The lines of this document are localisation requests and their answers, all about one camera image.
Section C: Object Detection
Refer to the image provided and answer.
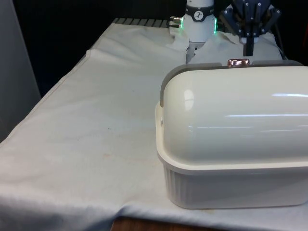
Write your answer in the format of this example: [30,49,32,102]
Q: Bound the rounded box lid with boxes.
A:
[159,58,308,169]

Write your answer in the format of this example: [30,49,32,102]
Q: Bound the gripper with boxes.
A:
[220,0,282,57]

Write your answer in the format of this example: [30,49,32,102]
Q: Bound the cream box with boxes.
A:
[154,101,308,210]

